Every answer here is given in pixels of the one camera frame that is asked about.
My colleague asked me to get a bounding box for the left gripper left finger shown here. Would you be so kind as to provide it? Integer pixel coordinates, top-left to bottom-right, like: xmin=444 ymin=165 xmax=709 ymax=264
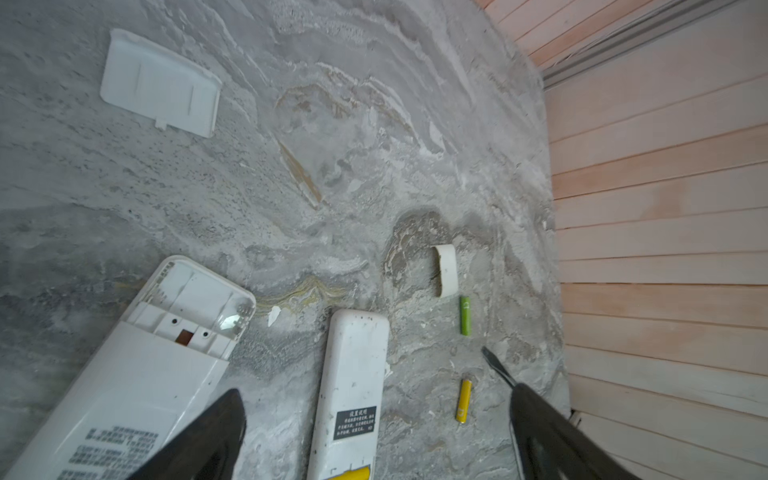
xmin=129 ymin=389 xmax=247 ymax=480

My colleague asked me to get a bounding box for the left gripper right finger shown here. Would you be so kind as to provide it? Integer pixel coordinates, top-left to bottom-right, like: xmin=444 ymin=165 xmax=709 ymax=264
xmin=510 ymin=383 xmax=636 ymax=479

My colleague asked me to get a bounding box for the yellow AAA battery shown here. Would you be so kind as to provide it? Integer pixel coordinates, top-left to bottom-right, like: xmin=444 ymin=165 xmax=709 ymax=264
xmin=455 ymin=378 xmax=472 ymax=424

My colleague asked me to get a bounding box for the white remote with yellow sticker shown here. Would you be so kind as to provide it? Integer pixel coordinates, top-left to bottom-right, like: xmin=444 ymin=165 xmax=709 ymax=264
xmin=6 ymin=255 xmax=257 ymax=479

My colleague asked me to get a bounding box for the red handled screwdriver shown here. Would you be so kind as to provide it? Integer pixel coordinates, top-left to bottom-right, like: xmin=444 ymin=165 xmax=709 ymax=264
xmin=481 ymin=346 xmax=517 ymax=389

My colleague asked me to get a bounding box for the red white remote control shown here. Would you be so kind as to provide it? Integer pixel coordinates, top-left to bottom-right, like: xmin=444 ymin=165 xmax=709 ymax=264
xmin=307 ymin=309 xmax=390 ymax=479

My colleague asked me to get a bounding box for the green AAA battery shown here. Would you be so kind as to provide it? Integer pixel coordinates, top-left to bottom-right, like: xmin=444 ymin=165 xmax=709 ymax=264
xmin=460 ymin=296 xmax=472 ymax=336

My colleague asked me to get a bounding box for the white remote battery cover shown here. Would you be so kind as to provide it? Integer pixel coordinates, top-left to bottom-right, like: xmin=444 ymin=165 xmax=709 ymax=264
xmin=433 ymin=244 xmax=459 ymax=298

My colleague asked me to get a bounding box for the yellow battery in remote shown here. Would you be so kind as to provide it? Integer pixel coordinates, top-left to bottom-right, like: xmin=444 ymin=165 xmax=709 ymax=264
xmin=329 ymin=466 xmax=371 ymax=480

